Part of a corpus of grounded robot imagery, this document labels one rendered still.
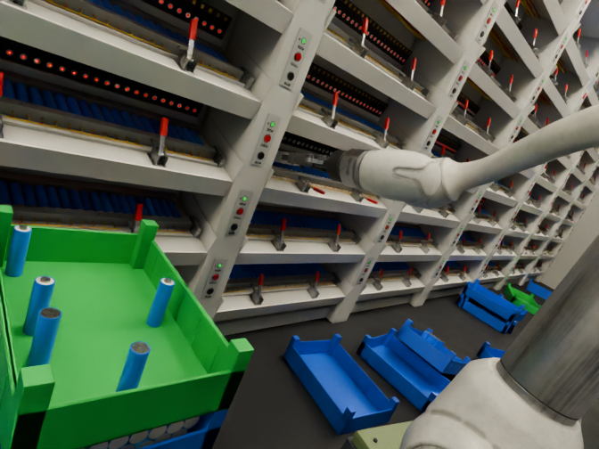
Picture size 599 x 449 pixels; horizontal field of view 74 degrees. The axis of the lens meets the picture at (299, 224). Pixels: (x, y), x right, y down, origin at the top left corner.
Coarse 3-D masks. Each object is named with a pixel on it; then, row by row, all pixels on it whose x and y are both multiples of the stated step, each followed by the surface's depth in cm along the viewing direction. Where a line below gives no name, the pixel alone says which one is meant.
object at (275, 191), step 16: (288, 144) 121; (272, 192) 102; (288, 192) 105; (304, 192) 110; (336, 192) 125; (320, 208) 119; (336, 208) 124; (352, 208) 129; (368, 208) 135; (384, 208) 141
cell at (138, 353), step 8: (136, 344) 37; (144, 344) 37; (128, 352) 36; (136, 352) 36; (144, 352) 36; (128, 360) 36; (136, 360) 36; (144, 360) 36; (128, 368) 36; (136, 368) 36; (120, 376) 37; (128, 376) 36; (136, 376) 36; (120, 384) 37; (128, 384) 36; (136, 384) 37
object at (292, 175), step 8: (280, 168) 107; (288, 176) 110; (296, 176) 111; (304, 176) 113; (312, 176) 116; (312, 184) 115; (320, 184) 119; (328, 184) 122; (336, 184) 125; (368, 192) 139
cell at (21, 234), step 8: (16, 232) 46; (24, 232) 47; (16, 240) 47; (24, 240) 47; (16, 248) 47; (24, 248) 48; (8, 256) 47; (16, 256) 47; (24, 256) 48; (8, 264) 48; (16, 264) 48; (24, 264) 49; (8, 272) 48; (16, 272) 48
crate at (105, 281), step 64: (0, 256) 48; (64, 256) 55; (128, 256) 61; (0, 320) 35; (64, 320) 45; (128, 320) 49; (192, 320) 50; (0, 384) 33; (64, 384) 37; (192, 384) 38; (64, 448) 32
